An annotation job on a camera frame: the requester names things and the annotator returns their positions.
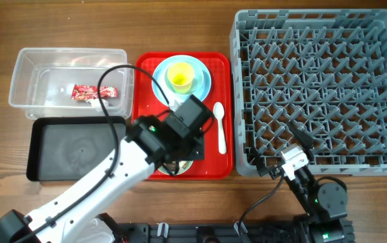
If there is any yellow plastic cup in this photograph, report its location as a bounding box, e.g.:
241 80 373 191
167 62 195 94

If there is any light blue plate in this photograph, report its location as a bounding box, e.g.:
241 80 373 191
152 55 212 108

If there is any white tissue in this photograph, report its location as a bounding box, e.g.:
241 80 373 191
87 99 109 109

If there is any clear plastic storage box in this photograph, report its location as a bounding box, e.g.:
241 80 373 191
9 47 134 119

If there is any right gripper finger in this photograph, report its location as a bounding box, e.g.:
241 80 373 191
287 121 315 159
250 148 268 177

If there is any red candy wrapper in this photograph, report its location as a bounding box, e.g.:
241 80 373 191
71 84 118 101

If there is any grey dishwasher rack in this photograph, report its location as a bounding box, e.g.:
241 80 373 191
229 9 387 176

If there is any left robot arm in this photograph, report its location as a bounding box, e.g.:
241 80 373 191
0 112 213 242

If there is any black plastic bin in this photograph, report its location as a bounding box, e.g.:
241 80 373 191
26 117 115 182

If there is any green bowl with food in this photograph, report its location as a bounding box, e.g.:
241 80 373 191
158 161 193 176

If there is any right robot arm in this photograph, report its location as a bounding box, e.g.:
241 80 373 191
254 121 353 242

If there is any red plastic tray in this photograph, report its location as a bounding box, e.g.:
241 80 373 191
131 52 234 180

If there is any white plastic spoon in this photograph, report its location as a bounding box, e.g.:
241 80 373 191
213 102 227 155

